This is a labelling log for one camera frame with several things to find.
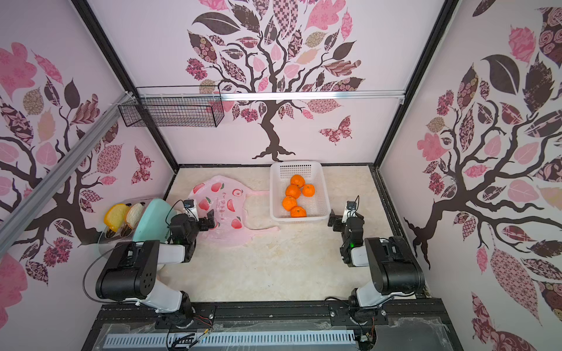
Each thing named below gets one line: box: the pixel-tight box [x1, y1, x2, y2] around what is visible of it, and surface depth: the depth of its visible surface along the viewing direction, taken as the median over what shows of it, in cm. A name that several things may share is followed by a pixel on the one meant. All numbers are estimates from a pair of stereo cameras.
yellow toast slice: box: [103, 203, 129, 233], surface depth 80 cm
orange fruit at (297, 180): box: [290, 174, 306, 188], surface depth 109 cm
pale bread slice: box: [125, 203, 145, 229], surface depth 81 cm
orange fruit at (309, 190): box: [302, 184, 316, 198], surface depth 106 cm
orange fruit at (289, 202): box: [282, 195, 298, 212], surface depth 100 cm
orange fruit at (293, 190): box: [285, 184, 301, 200], surface depth 105 cm
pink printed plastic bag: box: [188, 175, 280, 248], surface depth 97 cm
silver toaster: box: [98, 197, 156, 260], surface depth 78 cm
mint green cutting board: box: [133, 198, 178, 243], surface depth 81 cm
